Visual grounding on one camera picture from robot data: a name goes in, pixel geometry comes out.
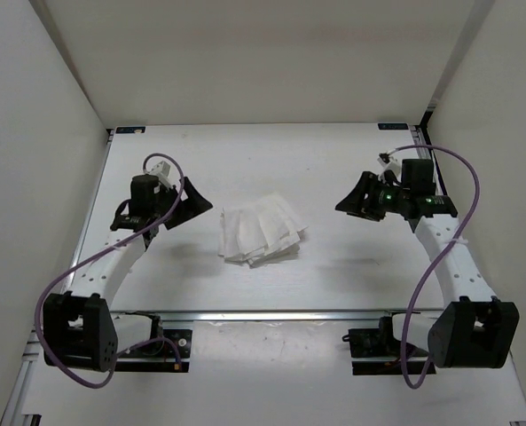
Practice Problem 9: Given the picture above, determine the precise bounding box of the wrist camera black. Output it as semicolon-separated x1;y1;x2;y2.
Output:
129;174;160;217
401;159;436;196

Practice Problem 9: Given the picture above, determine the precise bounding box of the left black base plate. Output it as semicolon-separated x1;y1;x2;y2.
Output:
115;328;192;373

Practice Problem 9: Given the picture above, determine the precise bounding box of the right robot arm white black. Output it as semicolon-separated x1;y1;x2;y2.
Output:
335;171;520;368

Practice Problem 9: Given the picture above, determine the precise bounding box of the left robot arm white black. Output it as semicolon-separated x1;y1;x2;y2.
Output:
41;174;213;373

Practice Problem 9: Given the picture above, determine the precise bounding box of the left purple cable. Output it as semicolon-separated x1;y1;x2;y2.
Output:
34;153;186;390

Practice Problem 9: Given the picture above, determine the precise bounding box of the white pleated skirt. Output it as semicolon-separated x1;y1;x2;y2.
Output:
218;193;308;267

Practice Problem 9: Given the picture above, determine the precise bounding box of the left blue label sticker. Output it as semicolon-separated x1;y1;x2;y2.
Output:
114;126;146;134

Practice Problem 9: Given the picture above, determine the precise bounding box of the aluminium frame rail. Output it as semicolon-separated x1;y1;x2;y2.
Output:
411;126;488;321

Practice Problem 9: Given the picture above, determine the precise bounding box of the right blue label sticker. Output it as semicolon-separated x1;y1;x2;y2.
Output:
377;122;409;131

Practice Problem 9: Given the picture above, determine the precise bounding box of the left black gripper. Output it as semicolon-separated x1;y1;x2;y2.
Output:
153;177;213;230

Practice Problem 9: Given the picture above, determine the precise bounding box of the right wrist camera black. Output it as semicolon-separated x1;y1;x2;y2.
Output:
401;159;436;196

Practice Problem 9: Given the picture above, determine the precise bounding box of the blue label sticker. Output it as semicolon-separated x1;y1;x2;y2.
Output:
377;122;409;131
114;126;146;134

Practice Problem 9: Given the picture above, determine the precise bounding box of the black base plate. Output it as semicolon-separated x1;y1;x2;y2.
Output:
115;328;192;373
347;327;436;376

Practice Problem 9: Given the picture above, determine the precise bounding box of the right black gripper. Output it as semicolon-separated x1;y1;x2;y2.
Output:
334;171;409;222

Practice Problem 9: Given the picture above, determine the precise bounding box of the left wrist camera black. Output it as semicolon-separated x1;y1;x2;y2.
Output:
129;174;160;217

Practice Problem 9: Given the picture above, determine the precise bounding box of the purple cable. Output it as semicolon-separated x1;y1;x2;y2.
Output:
34;153;186;390
377;144;481;390

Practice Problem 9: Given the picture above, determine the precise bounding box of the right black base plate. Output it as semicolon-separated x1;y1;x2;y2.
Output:
347;327;436;376

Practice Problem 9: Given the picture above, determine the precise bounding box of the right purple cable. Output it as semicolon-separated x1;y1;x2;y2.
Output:
377;144;481;390

